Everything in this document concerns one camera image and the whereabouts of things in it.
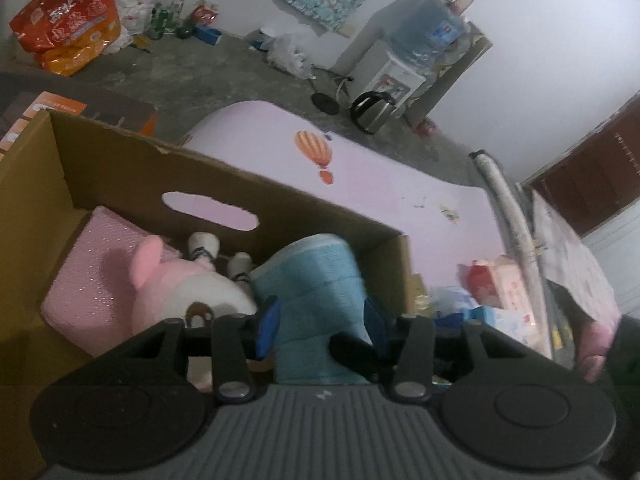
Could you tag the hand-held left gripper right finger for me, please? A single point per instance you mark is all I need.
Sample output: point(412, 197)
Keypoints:
point(375, 324)

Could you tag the small blue box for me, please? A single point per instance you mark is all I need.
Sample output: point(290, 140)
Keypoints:
point(209, 35)

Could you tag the rolled striped mattress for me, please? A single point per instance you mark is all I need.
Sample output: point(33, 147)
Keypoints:
point(505, 210)

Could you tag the white trash bag pile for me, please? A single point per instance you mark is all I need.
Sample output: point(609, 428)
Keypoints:
point(132, 10)

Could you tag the pink white plush toy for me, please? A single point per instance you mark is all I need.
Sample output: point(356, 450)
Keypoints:
point(200, 290)

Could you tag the grey printed blanket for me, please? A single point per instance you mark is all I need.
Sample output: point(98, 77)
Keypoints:
point(565, 250)

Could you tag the brown wooden door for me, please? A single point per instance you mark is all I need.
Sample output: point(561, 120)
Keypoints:
point(590, 180)

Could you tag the white cup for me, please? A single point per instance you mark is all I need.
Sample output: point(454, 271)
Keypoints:
point(265, 40)

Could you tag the clear white plastic bag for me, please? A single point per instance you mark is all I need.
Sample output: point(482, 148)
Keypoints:
point(290, 55)

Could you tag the steel electric kettle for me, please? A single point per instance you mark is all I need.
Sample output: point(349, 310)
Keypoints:
point(372, 107)

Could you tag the black kettle base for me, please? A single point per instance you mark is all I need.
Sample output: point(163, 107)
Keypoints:
point(325, 102)

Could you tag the blue towel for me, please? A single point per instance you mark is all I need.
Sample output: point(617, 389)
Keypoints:
point(320, 280)

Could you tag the pink towel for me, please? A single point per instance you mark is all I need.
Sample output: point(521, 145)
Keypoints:
point(95, 280)

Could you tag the wall socket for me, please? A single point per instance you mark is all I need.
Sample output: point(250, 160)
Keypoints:
point(346, 28)

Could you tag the pink soft cloth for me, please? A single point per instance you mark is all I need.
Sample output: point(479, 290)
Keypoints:
point(595, 345)

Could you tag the black orange carton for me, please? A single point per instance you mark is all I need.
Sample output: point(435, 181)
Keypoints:
point(115, 110)

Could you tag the red snack bag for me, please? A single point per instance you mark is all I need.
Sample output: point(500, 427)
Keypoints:
point(70, 15)

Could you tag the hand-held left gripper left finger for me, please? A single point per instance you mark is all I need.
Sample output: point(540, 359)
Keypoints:
point(267, 322)

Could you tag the small red packet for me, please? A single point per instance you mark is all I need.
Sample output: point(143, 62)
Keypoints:
point(206, 14)

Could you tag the red wet wipes pack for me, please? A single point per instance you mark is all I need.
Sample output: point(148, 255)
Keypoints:
point(495, 280)

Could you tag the brown cardboard box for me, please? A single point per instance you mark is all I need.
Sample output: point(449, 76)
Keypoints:
point(125, 170)

